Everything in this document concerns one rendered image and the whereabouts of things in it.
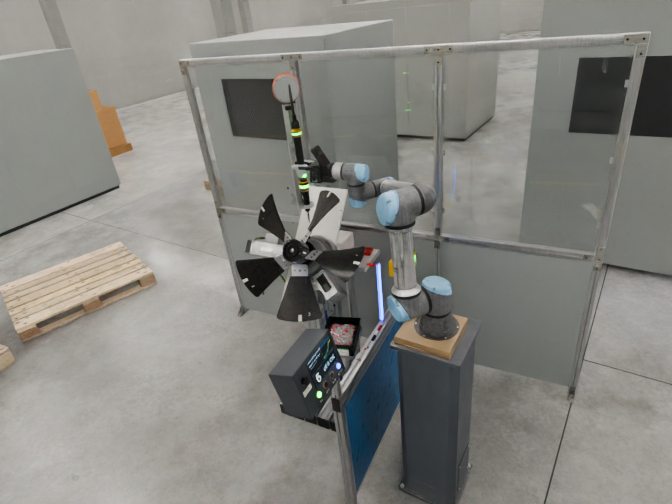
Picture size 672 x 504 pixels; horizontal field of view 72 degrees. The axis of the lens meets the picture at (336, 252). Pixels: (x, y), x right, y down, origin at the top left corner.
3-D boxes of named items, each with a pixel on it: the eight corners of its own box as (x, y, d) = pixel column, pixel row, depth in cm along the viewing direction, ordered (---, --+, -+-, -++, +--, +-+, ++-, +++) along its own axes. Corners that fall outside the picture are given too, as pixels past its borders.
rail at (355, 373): (404, 294, 263) (403, 282, 259) (410, 295, 262) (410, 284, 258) (332, 410, 195) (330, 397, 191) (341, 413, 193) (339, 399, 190)
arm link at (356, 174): (363, 186, 195) (362, 167, 191) (340, 184, 200) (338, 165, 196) (371, 179, 201) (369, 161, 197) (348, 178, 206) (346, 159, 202)
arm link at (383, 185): (448, 179, 166) (387, 171, 210) (422, 186, 163) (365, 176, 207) (452, 209, 169) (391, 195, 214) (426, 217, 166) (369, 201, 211)
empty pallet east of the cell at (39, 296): (124, 252, 526) (120, 241, 519) (157, 283, 457) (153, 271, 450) (5, 298, 462) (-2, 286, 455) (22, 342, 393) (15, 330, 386)
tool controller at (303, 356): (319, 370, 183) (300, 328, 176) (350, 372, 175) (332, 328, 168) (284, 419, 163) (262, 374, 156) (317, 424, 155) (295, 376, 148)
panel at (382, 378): (407, 383, 292) (403, 298, 260) (409, 384, 291) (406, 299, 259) (352, 497, 230) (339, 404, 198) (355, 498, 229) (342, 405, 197)
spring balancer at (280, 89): (274, 103, 267) (274, 106, 261) (269, 74, 259) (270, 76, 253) (301, 100, 268) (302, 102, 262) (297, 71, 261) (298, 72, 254)
